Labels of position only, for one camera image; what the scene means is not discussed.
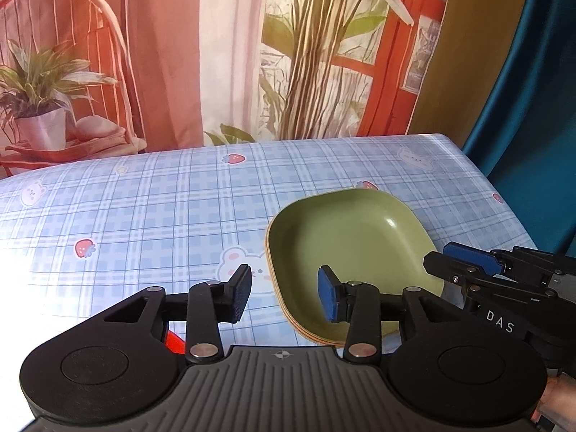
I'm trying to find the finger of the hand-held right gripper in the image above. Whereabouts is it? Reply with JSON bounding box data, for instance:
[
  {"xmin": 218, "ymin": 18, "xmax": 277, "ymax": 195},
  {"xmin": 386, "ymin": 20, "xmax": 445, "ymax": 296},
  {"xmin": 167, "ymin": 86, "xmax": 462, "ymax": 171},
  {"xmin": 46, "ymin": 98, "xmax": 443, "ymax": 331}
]
[
  {"xmin": 443, "ymin": 242, "xmax": 511, "ymax": 276},
  {"xmin": 423, "ymin": 252, "xmax": 484, "ymax": 287}
]

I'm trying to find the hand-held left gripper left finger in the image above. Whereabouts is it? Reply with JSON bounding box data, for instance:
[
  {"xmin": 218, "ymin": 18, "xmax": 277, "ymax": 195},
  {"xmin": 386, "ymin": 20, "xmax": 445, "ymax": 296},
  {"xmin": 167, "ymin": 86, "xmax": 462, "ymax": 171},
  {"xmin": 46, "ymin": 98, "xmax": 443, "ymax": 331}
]
[{"xmin": 103, "ymin": 264, "xmax": 253, "ymax": 363}]

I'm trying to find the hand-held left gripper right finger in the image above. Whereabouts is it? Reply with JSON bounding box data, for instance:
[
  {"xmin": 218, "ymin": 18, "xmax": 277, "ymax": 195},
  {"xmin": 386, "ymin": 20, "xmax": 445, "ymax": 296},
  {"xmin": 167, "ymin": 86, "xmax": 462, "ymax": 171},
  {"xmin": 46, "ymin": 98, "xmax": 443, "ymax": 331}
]
[{"xmin": 317, "ymin": 266, "xmax": 447, "ymax": 363}]

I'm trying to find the orange square plate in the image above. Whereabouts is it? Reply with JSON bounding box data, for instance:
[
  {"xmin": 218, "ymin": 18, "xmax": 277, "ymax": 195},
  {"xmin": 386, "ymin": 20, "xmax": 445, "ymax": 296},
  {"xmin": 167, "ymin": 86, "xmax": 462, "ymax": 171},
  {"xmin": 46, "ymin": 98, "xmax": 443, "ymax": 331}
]
[{"xmin": 264, "ymin": 191, "xmax": 393, "ymax": 348}]

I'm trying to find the green square plate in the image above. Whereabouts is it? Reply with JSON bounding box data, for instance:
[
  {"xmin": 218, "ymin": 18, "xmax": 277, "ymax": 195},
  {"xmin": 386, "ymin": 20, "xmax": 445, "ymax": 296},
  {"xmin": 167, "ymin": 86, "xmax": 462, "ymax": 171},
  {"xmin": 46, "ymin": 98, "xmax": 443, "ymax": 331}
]
[{"xmin": 267, "ymin": 188, "xmax": 445, "ymax": 338}]

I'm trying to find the red plastic bowl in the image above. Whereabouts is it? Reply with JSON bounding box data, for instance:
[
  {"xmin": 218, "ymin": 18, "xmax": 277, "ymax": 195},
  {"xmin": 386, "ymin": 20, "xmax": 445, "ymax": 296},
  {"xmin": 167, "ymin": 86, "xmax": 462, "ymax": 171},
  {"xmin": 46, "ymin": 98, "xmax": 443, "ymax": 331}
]
[{"xmin": 163, "ymin": 330, "xmax": 188, "ymax": 355}]

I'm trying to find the person's right hand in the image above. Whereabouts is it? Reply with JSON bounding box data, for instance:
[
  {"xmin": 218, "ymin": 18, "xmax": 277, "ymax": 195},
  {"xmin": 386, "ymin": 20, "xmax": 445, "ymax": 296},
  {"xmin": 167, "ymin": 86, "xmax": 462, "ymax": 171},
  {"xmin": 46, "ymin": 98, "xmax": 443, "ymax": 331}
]
[{"xmin": 531, "ymin": 375, "xmax": 576, "ymax": 432}]

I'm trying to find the blue checked tablecloth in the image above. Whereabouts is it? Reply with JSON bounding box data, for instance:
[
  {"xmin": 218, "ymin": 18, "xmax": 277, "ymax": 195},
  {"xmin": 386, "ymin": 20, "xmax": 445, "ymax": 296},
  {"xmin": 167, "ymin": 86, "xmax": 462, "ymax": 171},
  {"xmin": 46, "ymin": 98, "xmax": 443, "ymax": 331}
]
[{"xmin": 0, "ymin": 132, "xmax": 541, "ymax": 357}]

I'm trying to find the blue curtain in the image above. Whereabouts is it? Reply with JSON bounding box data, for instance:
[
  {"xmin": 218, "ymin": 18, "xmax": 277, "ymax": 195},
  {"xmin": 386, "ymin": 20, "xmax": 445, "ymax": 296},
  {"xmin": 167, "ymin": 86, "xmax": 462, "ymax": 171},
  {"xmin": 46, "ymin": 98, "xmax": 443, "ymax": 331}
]
[{"xmin": 461, "ymin": 0, "xmax": 576, "ymax": 253}]

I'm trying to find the printed room backdrop cloth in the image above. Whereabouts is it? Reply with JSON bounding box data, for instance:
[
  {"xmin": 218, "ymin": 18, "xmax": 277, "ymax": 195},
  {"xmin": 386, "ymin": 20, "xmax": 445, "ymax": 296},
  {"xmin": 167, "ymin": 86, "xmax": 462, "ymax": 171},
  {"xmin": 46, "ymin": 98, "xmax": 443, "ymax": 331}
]
[{"xmin": 0, "ymin": 0, "xmax": 456, "ymax": 180}]

